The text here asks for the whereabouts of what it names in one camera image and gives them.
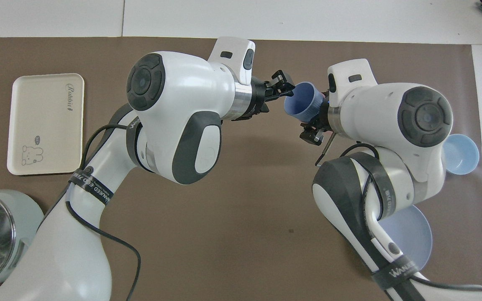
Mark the blue plastic cup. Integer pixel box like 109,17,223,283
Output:
284,82,325,123

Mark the light blue plate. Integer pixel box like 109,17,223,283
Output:
377,204,433,270

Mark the brown table mat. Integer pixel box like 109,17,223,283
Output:
0,37,482,301

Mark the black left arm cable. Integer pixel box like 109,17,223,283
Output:
65,123,142,301

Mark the light blue bowl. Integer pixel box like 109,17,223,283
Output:
441,134,479,175

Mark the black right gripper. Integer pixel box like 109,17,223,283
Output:
299,90,333,146

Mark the cream rabbit print tray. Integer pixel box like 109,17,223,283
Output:
7,73,85,176

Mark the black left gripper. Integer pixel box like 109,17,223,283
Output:
249,70,295,120

